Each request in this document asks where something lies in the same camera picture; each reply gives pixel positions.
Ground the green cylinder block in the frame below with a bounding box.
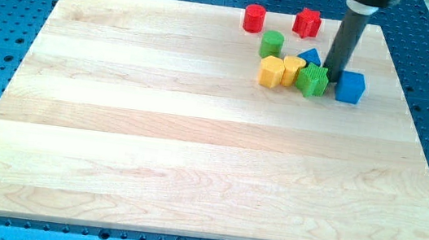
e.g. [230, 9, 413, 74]
[259, 30, 284, 58]

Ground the blue cube block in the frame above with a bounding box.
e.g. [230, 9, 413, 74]
[335, 71, 366, 104]

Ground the wooden board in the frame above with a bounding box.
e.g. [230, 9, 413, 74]
[0, 0, 429, 240]

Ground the red star block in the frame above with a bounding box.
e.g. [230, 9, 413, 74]
[292, 7, 322, 38]

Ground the red cylinder block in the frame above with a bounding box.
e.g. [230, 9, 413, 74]
[243, 3, 266, 33]

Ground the blue triangle block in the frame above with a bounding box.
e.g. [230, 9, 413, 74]
[298, 48, 322, 67]

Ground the yellow hexagon block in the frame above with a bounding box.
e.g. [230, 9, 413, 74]
[257, 55, 285, 89]

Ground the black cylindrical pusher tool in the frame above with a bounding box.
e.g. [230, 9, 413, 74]
[323, 0, 379, 83]

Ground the green star block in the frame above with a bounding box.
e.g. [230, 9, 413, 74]
[295, 62, 329, 97]

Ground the yellow heart block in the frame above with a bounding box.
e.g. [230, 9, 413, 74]
[281, 55, 307, 87]

